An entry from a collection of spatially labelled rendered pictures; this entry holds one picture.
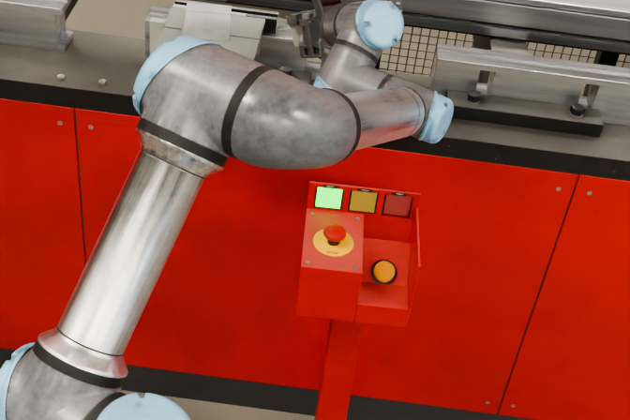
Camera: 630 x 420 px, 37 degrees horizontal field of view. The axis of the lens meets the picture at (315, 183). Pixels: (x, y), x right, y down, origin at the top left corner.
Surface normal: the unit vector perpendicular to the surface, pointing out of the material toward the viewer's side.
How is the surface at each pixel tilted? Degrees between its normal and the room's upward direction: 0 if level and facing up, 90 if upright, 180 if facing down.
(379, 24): 60
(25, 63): 0
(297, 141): 77
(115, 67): 0
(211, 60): 12
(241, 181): 90
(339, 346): 90
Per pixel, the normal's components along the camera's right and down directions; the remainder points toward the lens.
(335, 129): 0.70, 0.13
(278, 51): -0.09, 0.62
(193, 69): -0.19, -0.39
